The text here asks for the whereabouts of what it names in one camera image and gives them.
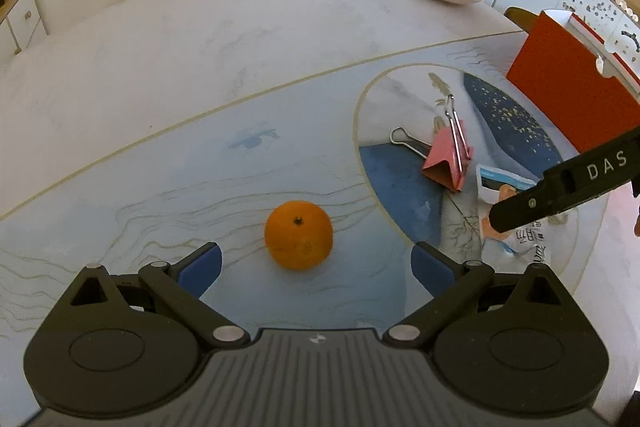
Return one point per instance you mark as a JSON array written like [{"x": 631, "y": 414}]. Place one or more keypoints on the orange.
[{"x": 299, "y": 234}]

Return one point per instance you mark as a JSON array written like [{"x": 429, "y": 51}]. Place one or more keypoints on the pink binder clip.
[{"x": 445, "y": 162}]

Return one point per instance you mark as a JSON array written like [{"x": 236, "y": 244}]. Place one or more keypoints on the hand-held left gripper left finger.
[{"x": 200, "y": 269}]

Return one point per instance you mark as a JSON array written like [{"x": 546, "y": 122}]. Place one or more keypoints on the brown curved wooden chair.
[{"x": 520, "y": 17}]

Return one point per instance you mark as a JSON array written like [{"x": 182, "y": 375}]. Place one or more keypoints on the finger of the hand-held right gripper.
[{"x": 520, "y": 209}]

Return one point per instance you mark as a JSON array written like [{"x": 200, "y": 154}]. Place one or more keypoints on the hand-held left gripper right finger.
[{"x": 430, "y": 274}]

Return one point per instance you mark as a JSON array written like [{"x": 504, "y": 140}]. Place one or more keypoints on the white blue snack packet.
[{"x": 500, "y": 179}]

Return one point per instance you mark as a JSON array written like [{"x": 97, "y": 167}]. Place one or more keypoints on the red cardboard box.
[{"x": 560, "y": 77}]

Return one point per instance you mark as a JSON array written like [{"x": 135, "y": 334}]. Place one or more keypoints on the white wooden side cabinet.
[{"x": 22, "y": 17}]

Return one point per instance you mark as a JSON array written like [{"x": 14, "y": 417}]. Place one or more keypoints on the white marble desktop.
[{"x": 200, "y": 57}]

